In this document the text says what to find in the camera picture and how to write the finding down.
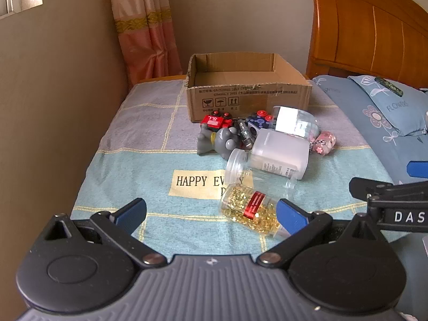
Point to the red toy car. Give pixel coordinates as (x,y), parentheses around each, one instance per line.
(216,121)

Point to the brown cardboard box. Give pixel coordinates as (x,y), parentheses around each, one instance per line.
(254,97)

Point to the yellow capsule jar red label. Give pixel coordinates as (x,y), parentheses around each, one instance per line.
(249,209)

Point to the white opaque plastic bottle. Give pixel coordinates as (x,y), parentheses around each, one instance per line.
(282,152)

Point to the wooden bedside table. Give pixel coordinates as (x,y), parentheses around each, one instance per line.
(160,79)

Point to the blue toy with red knobs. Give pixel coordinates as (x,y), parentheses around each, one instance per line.
(259,120)

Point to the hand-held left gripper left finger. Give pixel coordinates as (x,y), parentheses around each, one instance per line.
(131,213)

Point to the blue floral pillow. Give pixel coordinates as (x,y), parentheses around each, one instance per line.
(384,110)

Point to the clear plastic jar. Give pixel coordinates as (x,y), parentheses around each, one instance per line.
(238,164)

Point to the grey hippo toy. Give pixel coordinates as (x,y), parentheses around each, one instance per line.
(224,142)

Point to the wooden headboard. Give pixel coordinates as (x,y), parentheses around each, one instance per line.
(361,23)

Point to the pink patterned curtain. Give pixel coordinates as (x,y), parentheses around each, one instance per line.
(147,30)

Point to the blue floral bed sheet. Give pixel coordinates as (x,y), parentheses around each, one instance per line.
(344,100)

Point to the dark patterned strip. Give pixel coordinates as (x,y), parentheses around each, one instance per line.
(389,87)

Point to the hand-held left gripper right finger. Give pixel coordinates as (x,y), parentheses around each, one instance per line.
(290,219)

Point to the clear bottle with white label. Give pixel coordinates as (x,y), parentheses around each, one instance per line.
(294,120)

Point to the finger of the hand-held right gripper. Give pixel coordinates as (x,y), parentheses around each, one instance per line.
(418,169)
(381,187)

